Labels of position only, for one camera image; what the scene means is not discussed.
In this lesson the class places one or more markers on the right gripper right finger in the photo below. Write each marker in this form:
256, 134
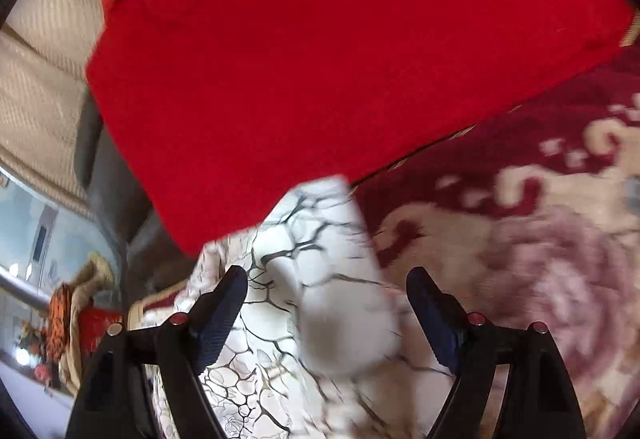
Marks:
539, 400

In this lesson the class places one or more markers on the orange black patterned folded cloth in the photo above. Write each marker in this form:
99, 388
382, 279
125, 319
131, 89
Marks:
58, 329

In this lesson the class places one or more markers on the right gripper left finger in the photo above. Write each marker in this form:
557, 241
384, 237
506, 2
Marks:
114, 397

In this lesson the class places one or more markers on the floral red beige sofa cover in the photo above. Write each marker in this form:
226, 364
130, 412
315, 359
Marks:
529, 216

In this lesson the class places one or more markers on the beige dotted curtain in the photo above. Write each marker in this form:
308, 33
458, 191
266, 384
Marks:
45, 47

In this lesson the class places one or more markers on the white black crackle-pattern coat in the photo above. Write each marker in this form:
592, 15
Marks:
324, 346

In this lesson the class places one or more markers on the large red cushion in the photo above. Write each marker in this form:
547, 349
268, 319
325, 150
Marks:
220, 106

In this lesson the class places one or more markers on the artificial flower arrangement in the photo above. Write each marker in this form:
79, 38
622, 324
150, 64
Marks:
33, 340

